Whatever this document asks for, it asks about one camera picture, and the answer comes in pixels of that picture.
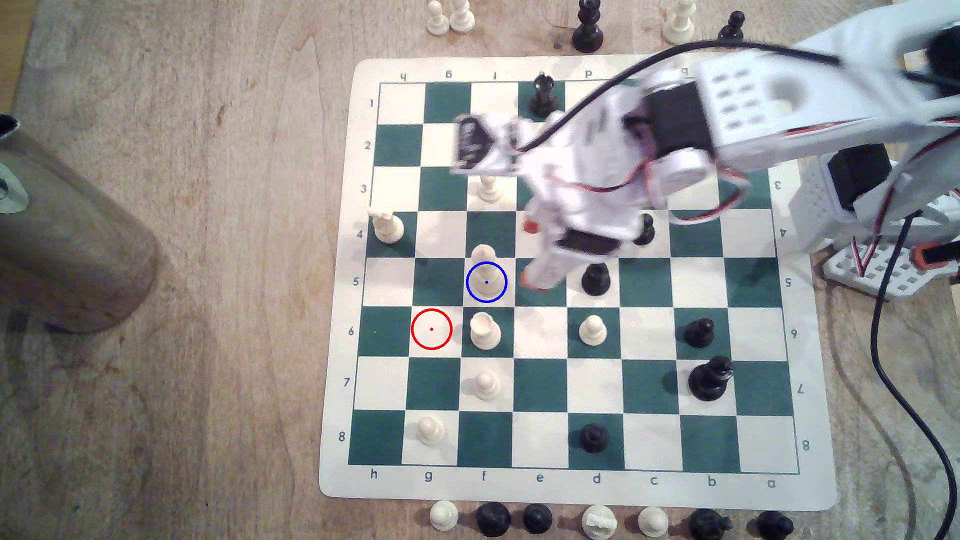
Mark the large black chess piece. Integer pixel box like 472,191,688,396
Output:
687,356,735,402

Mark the green white chess mat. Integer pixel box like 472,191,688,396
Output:
318,54,838,513

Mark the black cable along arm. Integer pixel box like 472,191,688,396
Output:
513,40,960,155

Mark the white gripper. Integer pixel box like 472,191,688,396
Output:
516,105,655,292

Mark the tall black chess piece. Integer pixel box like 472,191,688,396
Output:
571,0,606,54

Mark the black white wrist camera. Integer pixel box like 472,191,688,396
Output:
450,112,525,178

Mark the white perforated base plate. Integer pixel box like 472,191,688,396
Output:
822,238,960,301

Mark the black cable on table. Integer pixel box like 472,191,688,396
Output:
870,212,960,498

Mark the white knight on h4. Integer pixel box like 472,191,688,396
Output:
369,209,406,246

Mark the orange black clamp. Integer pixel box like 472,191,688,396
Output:
909,241,960,273

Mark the brown wooden cylinder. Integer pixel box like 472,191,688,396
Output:
0,112,163,336

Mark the white chess knight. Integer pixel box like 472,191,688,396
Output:
582,504,619,540

